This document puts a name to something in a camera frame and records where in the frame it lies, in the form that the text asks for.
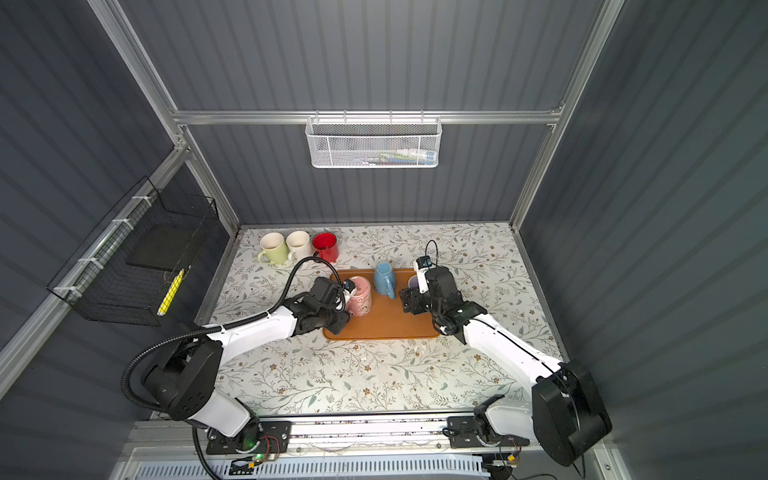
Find pink ghost pattern mug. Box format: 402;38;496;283
346;276;372;317

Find red mug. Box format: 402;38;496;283
312;232;339;263

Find white mug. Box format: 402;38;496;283
286;230;314;262

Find light green mug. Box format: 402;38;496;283
257;232;289;265

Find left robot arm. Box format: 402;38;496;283
141;278;356;438

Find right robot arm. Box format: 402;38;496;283
400;257;613;466

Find blue dotted mug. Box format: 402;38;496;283
373;262;396;300

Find orange plastic tray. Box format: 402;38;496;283
322;269;439;341

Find pens in white basket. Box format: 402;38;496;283
357;148;438;166

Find yellow marker pen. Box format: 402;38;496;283
156;269;186;317

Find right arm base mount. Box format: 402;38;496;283
442;415;530;449

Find white wire wall basket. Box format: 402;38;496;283
305;118;443;169

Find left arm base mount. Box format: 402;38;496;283
205;421;293;457

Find black wire wall basket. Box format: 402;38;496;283
47;179;219;326

